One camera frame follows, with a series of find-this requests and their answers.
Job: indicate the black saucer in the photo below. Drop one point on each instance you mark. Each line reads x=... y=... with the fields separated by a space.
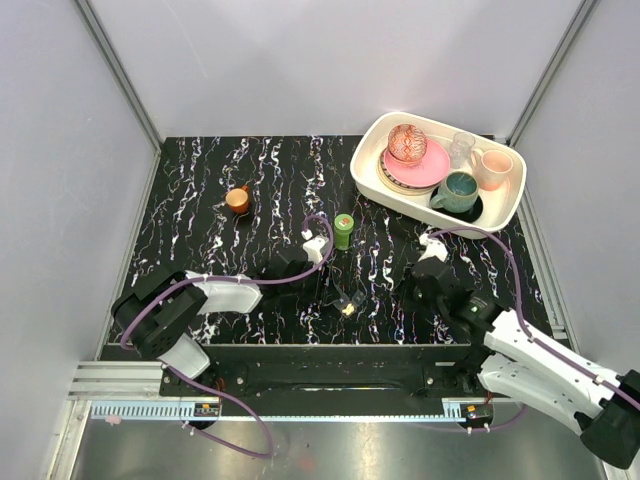
x=475 y=210

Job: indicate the patterned red bowl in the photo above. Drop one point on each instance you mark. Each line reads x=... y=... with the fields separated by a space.
x=407 y=144

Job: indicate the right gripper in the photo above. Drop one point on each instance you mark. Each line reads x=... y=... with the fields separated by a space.
x=407 y=283

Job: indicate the clear glass cup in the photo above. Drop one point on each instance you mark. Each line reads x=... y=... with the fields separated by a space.
x=461 y=150

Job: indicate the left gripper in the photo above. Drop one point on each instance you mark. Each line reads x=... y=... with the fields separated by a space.
x=324 y=290

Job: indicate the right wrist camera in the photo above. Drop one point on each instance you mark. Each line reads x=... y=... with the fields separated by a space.
x=433 y=248

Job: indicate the cream striped plate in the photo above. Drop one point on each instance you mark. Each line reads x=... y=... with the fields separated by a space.
x=396 y=186

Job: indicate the yellow pills in organizer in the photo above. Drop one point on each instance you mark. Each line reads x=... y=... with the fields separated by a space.
x=348 y=309

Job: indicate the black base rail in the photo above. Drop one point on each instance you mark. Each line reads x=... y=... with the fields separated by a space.
x=432 y=371

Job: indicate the clear weekly pill organizer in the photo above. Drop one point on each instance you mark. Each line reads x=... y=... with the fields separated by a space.
x=357 y=299

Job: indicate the green bottle cap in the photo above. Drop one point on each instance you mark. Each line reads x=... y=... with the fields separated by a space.
x=344 y=223

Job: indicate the green pill bottle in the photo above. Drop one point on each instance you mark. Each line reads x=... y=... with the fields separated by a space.
x=342 y=241

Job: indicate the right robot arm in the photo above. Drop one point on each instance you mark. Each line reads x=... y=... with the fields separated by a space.
x=508 y=356

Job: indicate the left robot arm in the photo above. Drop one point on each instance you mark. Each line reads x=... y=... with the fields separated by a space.
x=154 y=314

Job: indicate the teal ceramic mug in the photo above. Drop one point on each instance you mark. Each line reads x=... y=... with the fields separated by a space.
x=457 y=193

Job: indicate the pink mug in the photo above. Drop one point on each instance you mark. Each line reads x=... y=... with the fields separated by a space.
x=491 y=168

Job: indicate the small orange cup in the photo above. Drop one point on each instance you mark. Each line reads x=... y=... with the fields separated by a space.
x=238 y=200

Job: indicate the pink plate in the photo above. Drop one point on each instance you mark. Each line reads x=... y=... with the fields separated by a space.
x=432 y=169

